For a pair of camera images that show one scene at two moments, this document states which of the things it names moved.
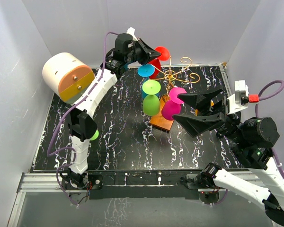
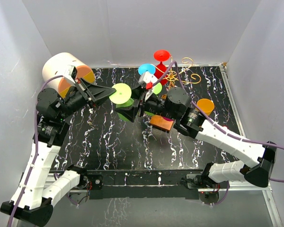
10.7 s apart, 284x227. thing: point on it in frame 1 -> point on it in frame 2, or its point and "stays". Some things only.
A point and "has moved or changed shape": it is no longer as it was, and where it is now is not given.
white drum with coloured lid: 67,76 stays
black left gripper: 148,54 -> 95,92
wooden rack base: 159,121 stays
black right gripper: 193,124 -> 138,92
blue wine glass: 145,71 stays
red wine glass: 165,54 has moved or changed shape
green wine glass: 95,135 -> 121,97
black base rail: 150,184 stays
